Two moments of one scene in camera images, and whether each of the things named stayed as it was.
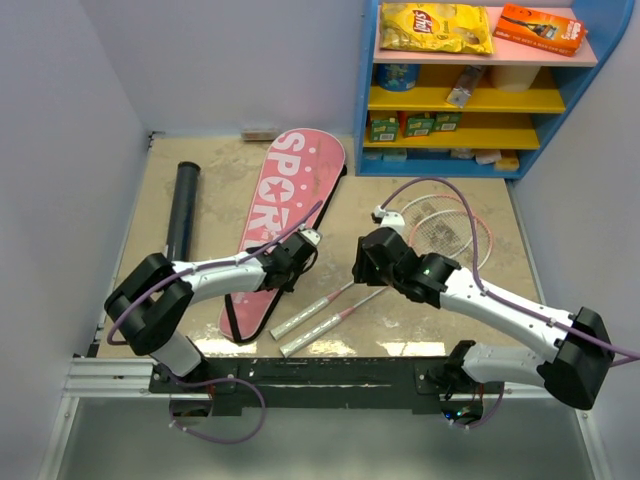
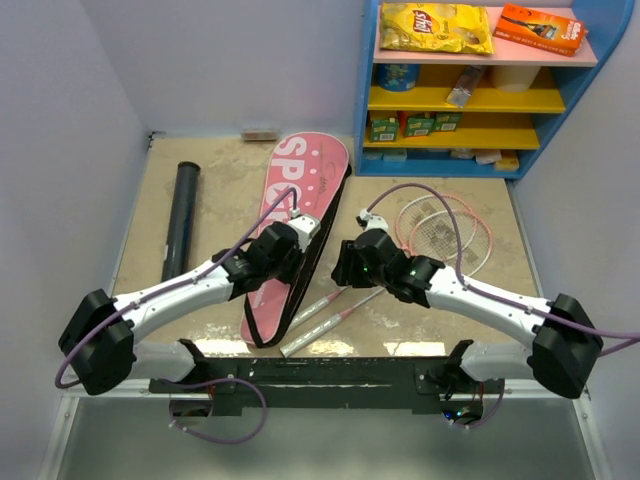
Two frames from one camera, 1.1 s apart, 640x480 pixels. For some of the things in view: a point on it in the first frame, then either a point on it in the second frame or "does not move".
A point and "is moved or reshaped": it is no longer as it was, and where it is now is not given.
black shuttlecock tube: (183, 209) does not move
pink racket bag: (302, 170) is moved or reshaped
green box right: (447, 121) does not move
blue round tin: (397, 77) does not move
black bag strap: (234, 322) -> (295, 299)
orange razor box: (541, 30) does not move
